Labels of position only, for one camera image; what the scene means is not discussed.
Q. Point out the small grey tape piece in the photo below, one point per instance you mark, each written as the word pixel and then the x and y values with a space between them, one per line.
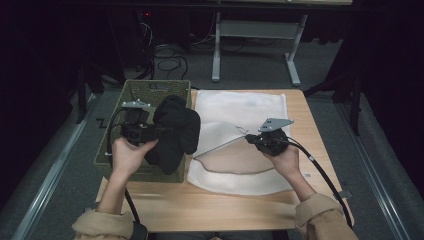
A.
pixel 307 175

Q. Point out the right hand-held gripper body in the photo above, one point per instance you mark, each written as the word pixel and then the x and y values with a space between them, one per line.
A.
pixel 273 143

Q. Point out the black garment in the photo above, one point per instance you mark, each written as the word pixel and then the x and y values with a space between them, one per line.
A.
pixel 176 133

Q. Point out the black metal stand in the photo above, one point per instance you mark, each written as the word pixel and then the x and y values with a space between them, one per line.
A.
pixel 356 106
pixel 81 96

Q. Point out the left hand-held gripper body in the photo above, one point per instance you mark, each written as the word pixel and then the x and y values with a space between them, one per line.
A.
pixel 135 131

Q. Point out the grey tape strip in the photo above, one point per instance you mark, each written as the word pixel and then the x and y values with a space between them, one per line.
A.
pixel 345 194

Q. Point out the person's right hand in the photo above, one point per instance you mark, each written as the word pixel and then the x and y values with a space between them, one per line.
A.
pixel 288 163

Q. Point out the white mesh laundry bag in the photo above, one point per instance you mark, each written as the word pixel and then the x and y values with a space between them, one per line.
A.
pixel 233 106

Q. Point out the dark device with red light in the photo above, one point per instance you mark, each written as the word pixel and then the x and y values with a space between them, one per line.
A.
pixel 146 14

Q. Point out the green woven basket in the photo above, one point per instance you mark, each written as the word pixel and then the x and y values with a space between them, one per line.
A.
pixel 140 90

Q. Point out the person's left hand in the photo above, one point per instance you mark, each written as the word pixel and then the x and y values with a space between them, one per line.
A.
pixel 128 158

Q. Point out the white metal desk frame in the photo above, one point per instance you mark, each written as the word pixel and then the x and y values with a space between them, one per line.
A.
pixel 253 29

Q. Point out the metal floor rail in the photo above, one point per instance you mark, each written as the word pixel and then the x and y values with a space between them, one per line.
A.
pixel 50 180
pixel 370 173

